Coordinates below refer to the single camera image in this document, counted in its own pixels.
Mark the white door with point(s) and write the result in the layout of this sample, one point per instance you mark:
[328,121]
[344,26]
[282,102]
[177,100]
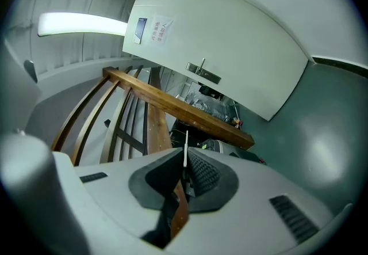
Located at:
[230,41]

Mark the black baseboard strip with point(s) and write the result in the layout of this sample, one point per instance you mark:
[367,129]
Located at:
[342,65]

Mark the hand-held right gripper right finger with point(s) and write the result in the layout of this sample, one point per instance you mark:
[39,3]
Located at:
[247,190]

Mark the plastic-wrapped items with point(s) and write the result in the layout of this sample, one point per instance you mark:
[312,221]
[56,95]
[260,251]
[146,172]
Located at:
[210,104]

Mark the thin white key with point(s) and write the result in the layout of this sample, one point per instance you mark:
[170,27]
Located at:
[186,150]

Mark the black wall fixture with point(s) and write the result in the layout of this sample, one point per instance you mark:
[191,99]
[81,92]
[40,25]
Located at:
[30,70]

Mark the grey and black machine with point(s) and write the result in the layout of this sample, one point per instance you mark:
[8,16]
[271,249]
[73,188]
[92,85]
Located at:
[227,147]

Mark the long ceiling light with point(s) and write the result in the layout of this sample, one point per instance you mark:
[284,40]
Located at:
[83,24]

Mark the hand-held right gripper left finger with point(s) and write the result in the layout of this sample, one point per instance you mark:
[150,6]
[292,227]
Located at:
[115,190]

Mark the white paper notice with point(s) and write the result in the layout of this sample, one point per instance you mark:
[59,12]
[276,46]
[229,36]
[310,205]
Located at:
[161,30]

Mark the blue and white sign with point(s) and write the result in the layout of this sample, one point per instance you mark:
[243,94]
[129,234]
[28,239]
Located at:
[140,30]

